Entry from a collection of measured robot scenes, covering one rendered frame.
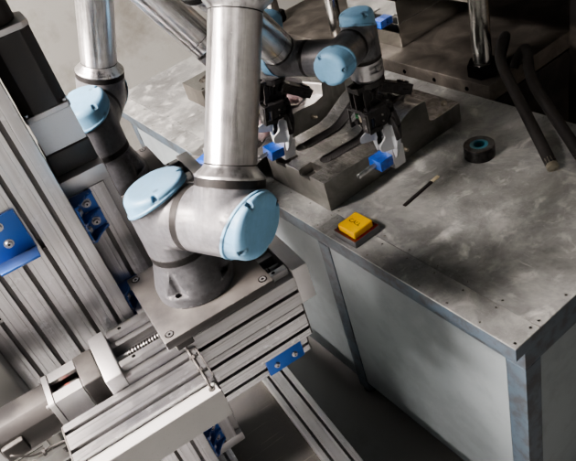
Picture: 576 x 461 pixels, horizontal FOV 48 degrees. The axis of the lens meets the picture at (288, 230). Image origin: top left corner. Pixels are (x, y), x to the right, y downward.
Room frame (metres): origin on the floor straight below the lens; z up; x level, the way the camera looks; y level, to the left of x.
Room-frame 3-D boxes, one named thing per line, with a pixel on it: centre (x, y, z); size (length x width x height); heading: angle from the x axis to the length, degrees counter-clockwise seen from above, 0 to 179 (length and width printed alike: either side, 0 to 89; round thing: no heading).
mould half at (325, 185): (1.57, -0.29, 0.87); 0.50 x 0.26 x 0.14; 116
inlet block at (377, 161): (1.30, -0.26, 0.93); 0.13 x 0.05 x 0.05; 116
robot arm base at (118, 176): (1.42, 0.35, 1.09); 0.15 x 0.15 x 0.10
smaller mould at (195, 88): (2.28, 0.08, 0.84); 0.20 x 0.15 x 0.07; 116
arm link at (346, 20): (1.30, -0.28, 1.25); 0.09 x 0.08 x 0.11; 140
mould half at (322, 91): (1.85, -0.06, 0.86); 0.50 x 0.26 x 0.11; 133
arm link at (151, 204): (0.95, 0.19, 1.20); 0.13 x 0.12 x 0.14; 50
